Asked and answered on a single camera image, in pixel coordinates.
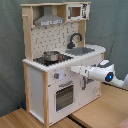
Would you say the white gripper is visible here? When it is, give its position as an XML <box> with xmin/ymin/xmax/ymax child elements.
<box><xmin>71</xmin><ymin>66</ymin><xmax>91</xmax><ymax>77</ymax></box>

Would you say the small metal pot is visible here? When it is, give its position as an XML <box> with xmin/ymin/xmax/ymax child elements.
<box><xmin>43</xmin><ymin>51</ymin><xmax>60</xmax><ymax>61</ymax></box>

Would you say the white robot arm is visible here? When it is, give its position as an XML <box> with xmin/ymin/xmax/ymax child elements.
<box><xmin>71</xmin><ymin>60</ymin><xmax>128</xmax><ymax>91</ymax></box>

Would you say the wooden toy kitchen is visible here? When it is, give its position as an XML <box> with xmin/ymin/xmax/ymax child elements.
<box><xmin>22</xmin><ymin>2</ymin><xmax>105</xmax><ymax>128</ymax></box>

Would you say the grey toy sink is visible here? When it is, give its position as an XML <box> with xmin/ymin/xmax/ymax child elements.
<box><xmin>66</xmin><ymin>47</ymin><xmax>94</xmax><ymax>56</ymax></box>

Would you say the black toy stovetop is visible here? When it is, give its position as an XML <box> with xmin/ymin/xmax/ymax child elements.
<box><xmin>34</xmin><ymin>54</ymin><xmax>71</xmax><ymax>66</ymax></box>

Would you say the left red stove knob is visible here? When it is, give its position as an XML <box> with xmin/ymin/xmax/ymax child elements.
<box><xmin>54</xmin><ymin>73</ymin><xmax>60</xmax><ymax>79</ymax></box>

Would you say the black toy faucet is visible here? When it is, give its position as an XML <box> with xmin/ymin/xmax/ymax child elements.
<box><xmin>66</xmin><ymin>32</ymin><xmax>83</xmax><ymax>50</ymax></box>

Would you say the toy oven door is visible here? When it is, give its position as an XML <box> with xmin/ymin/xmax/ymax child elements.
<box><xmin>56</xmin><ymin>84</ymin><xmax>74</xmax><ymax>111</ymax></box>

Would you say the toy microwave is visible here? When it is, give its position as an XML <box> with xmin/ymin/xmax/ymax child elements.
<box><xmin>67</xmin><ymin>3</ymin><xmax>89</xmax><ymax>21</ymax></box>

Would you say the grey range hood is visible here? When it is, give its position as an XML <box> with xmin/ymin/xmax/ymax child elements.
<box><xmin>35</xmin><ymin>5</ymin><xmax>64</xmax><ymax>27</ymax></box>

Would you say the grey cupboard door handle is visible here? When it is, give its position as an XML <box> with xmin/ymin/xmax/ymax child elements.
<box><xmin>82</xmin><ymin>77</ymin><xmax>86</xmax><ymax>90</ymax></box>

